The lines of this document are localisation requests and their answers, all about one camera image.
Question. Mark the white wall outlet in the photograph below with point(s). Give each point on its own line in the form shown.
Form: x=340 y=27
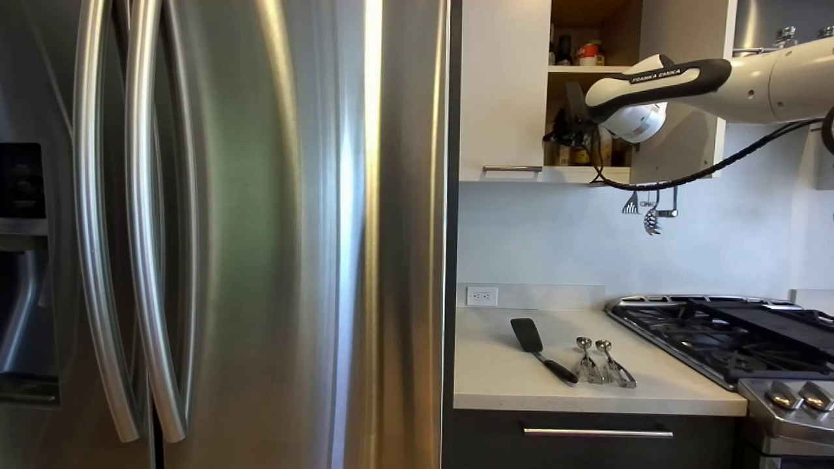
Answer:
x=483 y=296

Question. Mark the white wall cupboard frame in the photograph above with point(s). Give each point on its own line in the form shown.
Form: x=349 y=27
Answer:
x=564 y=175

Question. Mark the silver stove knob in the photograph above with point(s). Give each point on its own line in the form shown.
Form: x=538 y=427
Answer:
x=781 y=397
x=815 y=397

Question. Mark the white plastic bottle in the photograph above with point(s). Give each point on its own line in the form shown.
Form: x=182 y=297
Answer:
x=608 y=149

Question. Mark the stainless steel refrigerator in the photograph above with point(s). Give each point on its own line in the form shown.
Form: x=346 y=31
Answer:
x=260 y=261

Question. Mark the metal scoop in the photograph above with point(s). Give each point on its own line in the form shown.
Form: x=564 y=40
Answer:
x=615 y=369
x=587 y=361

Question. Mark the dark drawer front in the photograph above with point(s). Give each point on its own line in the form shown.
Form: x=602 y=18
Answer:
x=590 y=452

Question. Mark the fridge water dispenser panel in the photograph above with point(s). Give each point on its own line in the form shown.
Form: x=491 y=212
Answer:
x=22 y=288

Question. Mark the plain white cupboard door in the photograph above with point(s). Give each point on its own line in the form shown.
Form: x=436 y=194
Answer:
x=686 y=27

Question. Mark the hanging metal utensil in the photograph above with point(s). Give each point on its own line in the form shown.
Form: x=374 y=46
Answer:
x=632 y=205
x=651 y=223
x=668 y=210

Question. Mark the black gas stove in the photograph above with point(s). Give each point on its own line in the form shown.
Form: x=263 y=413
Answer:
x=720 y=348

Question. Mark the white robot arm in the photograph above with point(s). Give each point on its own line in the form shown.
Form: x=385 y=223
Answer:
x=763 y=82

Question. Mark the red and white jar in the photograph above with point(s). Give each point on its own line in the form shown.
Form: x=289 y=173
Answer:
x=590 y=56

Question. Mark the small shiny jar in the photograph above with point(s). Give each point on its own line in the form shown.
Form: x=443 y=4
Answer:
x=788 y=35
x=823 y=31

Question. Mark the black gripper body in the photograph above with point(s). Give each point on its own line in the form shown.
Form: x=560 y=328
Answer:
x=578 y=119

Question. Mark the dark tall bottle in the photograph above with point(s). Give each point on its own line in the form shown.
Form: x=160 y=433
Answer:
x=560 y=50

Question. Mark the black spatula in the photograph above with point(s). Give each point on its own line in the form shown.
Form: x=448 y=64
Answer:
x=526 y=334

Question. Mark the steel range hood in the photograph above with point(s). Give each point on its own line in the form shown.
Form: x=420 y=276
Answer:
x=763 y=21

